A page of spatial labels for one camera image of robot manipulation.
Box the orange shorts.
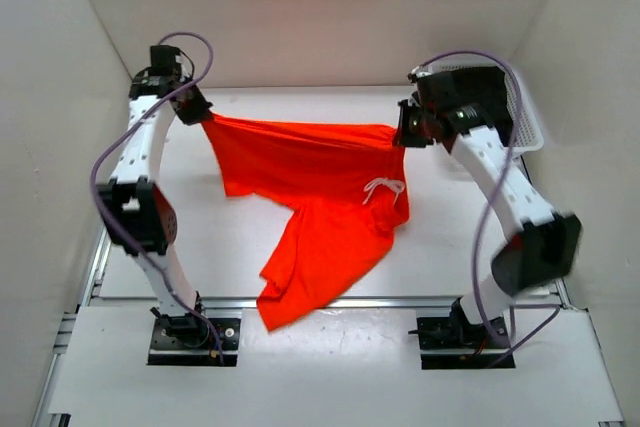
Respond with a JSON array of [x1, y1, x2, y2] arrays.
[[202, 115, 410, 331]]

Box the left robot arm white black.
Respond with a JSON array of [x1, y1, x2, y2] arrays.
[[94, 44, 213, 348]]

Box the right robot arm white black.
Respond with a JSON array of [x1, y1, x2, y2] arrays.
[[394, 66, 582, 347]]

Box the black shorts in basket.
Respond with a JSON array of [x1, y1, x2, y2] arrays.
[[452, 66, 513, 147]]

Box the white plastic basket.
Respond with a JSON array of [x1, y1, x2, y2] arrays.
[[423, 54, 544, 157]]

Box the aluminium rail left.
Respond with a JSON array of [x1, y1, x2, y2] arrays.
[[76, 228, 111, 311]]

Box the aluminium rail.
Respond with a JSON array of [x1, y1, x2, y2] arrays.
[[518, 156, 573, 309], [76, 228, 111, 311], [89, 291, 561, 310]]

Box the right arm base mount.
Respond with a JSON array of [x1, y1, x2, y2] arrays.
[[408, 299, 516, 370]]

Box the aluminium rail front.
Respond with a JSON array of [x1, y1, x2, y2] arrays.
[[89, 291, 561, 310]]

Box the aluminium rail right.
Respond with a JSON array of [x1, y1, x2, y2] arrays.
[[518, 156, 573, 309]]

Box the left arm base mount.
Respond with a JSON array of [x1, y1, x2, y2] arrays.
[[147, 307, 241, 367]]

